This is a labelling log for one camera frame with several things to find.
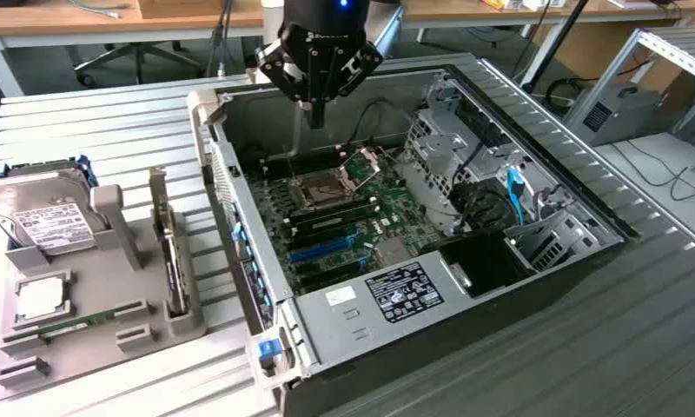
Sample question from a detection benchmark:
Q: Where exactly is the blue disk caddy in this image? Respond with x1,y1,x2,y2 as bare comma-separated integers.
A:
0,152,101,192

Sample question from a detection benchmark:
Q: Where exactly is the CPU socket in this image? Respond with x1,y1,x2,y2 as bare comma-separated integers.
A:
292,171,355,210

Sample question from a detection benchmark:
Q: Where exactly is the black wire bundle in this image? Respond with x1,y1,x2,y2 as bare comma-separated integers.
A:
446,178,515,231

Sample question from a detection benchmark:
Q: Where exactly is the silver chipset heatsink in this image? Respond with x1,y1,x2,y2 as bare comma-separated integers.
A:
375,240,414,267

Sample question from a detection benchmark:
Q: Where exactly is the blue case latch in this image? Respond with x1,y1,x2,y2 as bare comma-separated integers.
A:
256,337,283,362

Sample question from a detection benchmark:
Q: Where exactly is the blue expansion slot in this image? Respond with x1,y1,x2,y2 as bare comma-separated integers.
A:
288,236,354,264

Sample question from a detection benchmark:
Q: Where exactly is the thin black cable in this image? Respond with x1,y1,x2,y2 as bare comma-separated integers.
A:
611,138,695,203

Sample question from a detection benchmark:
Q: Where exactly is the aluminium frame shelf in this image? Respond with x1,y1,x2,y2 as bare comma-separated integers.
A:
559,25,695,147

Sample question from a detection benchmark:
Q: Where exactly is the coiled black cable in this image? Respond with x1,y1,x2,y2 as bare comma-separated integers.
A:
542,76,585,110

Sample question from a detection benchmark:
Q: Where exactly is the blue SATA wire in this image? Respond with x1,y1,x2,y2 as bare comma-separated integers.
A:
505,166,529,229

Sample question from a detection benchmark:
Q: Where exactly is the white box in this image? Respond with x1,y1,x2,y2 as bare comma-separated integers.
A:
505,0,559,12

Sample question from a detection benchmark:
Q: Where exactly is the silver disk bay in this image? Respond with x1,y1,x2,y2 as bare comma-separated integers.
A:
501,203,627,275

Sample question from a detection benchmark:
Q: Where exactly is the graphics card with black shroud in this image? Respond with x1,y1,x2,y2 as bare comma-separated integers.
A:
147,166,191,319

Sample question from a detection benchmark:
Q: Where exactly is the grey cable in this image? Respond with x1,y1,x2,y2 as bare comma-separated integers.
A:
68,0,133,19

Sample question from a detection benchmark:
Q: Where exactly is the silver metal drive cage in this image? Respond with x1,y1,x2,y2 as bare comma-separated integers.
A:
402,71,538,234

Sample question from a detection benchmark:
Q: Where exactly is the open PC case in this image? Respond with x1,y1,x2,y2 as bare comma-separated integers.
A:
185,51,643,417

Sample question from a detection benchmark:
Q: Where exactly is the black tripod pole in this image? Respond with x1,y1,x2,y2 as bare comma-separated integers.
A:
518,0,594,95

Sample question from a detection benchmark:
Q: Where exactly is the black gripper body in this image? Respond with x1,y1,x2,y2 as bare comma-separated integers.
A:
278,0,374,102

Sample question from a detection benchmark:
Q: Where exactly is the grey computer tower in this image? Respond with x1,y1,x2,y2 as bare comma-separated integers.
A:
566,79,666,148

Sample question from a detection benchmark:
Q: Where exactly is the black looped wire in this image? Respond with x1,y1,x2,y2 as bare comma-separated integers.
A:
348,98,411,145

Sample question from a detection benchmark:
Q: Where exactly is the thin metal locking lever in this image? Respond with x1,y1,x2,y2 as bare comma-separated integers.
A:
286,152,303,188

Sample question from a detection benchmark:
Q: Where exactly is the metal socket cover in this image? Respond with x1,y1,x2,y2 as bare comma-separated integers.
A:
339,146,384,193

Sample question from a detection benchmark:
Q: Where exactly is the black expansion slot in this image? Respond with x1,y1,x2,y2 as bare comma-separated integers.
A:
298,264,366,293
286,223,351,251
294,254,359,279

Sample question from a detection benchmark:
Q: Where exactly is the silver hard disk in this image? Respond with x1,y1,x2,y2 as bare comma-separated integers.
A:
0,170,109,256

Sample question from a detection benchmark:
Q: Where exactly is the wooden desk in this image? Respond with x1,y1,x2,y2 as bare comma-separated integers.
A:
402,0,695,44
0,0,268,99

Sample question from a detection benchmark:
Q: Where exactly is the office chair base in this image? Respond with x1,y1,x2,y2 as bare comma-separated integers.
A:
72,39,206,89

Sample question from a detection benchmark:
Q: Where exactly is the silver CPU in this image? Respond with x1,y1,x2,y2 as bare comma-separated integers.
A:
17,279,69,321

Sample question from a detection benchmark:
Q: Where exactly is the grey parts rack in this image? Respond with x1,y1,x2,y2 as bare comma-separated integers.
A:
0,183,211,401

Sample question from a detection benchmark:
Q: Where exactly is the green RAM stick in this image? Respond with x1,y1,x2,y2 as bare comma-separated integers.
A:
3,301,139,343
292,202,379,231

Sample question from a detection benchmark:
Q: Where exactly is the green motherboard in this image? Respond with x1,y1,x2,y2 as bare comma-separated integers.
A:
246,145,462,296

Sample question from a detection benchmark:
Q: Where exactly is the silver power supply unit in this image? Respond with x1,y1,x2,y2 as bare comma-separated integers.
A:
292,255,478,367

